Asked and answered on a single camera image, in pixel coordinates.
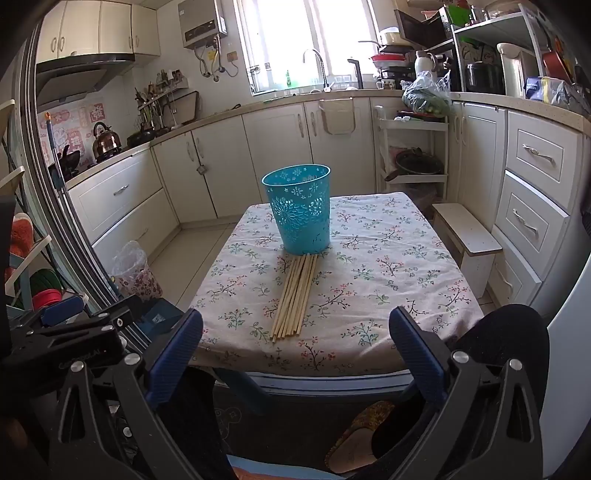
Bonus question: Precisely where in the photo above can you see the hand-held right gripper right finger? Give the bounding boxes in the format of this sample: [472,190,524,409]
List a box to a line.
[369,306,546,480]

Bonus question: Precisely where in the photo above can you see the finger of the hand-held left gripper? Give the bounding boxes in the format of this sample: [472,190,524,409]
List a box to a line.
[32,294,145,339]
[28,294,89,330]

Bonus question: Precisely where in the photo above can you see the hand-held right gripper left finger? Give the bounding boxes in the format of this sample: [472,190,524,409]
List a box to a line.
[48,308,208,480]

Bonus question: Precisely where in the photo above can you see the bundle of wooden chopsticks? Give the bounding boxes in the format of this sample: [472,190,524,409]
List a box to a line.
[270,253,319,343]

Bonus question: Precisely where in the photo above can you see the blue perforated plastic basket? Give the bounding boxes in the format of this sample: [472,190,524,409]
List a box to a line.
[262,164,332,256]

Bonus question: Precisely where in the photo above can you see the red slipper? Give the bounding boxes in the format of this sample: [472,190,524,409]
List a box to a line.
[32,288,66,311]

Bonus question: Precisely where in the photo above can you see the green slipper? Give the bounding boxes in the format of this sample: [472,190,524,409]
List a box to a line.
[28,269,61,301]

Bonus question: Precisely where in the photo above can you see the blue dustpan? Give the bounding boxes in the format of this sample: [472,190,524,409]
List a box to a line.
[139,298,185,342]

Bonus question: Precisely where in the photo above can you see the floral trash bin with bag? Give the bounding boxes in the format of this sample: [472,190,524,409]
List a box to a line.
[111,240,163,303]

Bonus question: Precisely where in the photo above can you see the person's left leg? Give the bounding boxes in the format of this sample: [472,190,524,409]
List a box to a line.
[164,367,236,480]

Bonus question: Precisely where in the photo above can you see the orange plush slipper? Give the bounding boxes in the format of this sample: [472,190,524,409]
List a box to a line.
[10,215,35,259]

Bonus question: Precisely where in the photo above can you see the floral tablecloth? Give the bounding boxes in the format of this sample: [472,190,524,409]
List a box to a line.
[187,191,485,377]

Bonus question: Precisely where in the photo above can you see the grey folding table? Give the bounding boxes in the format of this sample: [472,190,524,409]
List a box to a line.
[203,364,416,414]

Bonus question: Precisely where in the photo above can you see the yellow patterned slipper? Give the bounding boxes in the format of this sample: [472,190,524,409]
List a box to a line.
[325,401,398,474]

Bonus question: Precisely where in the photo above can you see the cream two drawer cabinet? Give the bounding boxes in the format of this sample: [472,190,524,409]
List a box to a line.
[65,150,181,264]

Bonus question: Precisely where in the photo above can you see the white step stool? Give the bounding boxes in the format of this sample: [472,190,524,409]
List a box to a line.
[431,202,503,298]

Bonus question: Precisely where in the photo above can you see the white shoe rack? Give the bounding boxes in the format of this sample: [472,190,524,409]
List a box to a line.
[0,99,56,315]

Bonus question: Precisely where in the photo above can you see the black wok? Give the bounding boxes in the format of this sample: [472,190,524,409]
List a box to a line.
[53,145,84,178]

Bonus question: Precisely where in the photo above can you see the white appliance side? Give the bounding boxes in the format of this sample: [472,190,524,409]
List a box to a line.
[538,268,591,480]

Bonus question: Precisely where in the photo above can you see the blue mop pole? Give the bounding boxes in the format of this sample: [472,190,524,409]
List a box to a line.
[45,112,70,190]

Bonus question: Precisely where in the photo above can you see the steel kettle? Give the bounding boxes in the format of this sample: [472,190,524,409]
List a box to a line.
[91,122,122,158]

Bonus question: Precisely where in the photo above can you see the pink backsplash stickers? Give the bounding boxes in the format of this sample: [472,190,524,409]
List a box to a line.
[39,104,100,162]

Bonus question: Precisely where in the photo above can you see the dark pan with lid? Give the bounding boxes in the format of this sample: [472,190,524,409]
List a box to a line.
[384,148,444,182]

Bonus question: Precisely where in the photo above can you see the white rolling cart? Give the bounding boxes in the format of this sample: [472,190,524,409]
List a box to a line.
[373,105,450,204]

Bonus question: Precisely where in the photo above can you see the cream three drawer cabinet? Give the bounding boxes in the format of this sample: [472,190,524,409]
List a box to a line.
[489,108,585,319]

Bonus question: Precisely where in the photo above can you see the cream double door cabinet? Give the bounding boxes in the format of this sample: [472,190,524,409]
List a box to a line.
[448,99,509,232]

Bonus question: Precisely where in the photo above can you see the leaning tray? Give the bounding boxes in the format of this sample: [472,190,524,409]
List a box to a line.
[168,90,200,127]

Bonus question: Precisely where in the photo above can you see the range hood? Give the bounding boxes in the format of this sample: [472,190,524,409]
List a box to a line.
[36,53,136,109]

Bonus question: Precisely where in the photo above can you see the cream sink base cabinet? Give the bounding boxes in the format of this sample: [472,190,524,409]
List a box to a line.
[150,97,379,227]

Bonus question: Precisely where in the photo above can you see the white hanging door bin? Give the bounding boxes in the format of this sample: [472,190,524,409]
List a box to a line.
[318,97,357,136]

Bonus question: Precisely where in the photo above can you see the plastic bag of vegetables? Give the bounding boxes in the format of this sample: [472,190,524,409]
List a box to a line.
[401,71,452,118]

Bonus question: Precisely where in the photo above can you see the white thermos jug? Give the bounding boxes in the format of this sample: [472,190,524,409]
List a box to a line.
[414,50,437,79]

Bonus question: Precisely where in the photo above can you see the blue packet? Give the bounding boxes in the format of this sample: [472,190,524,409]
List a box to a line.
[525,76,565,103]

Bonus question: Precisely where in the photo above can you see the chrome sink faucet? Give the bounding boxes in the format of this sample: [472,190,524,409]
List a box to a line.
[302,48,332,92]

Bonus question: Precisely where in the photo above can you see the white electric water boiler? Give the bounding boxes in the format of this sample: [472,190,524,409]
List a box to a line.
[496,42,539,99]

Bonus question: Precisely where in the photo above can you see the cream pot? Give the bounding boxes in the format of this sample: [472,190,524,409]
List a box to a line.
[378,27,411,47]

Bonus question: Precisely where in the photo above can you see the red frying pan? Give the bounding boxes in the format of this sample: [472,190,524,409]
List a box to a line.
[542,37,578,86]

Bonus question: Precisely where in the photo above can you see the microwave oven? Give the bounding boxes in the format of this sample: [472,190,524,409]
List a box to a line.
[394,7,455,51]

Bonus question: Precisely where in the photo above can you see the kitchen window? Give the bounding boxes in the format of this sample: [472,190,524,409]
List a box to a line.
[235,0,384,95]

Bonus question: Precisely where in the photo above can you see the white metal shelf rack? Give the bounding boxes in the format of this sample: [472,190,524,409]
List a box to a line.
[450,4,555,97]

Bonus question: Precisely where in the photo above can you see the green container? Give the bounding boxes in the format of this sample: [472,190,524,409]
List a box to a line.
[445,2,472,26]

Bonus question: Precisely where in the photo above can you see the grey sliding door frame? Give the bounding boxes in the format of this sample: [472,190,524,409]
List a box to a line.
[14,23,151,352]

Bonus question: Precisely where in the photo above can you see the wall utensil rack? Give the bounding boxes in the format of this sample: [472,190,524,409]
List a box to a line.
[134,69,190,134]

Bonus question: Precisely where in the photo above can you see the water heater hoses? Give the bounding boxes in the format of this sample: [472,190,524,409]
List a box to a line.
[194,44,228,83]

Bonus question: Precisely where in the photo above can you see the cream wall cabinets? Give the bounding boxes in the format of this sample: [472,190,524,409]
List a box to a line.
[36,0,161,64]

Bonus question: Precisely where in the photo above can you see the wall water heater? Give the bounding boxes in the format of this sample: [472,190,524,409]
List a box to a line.
[178,0,228,49]

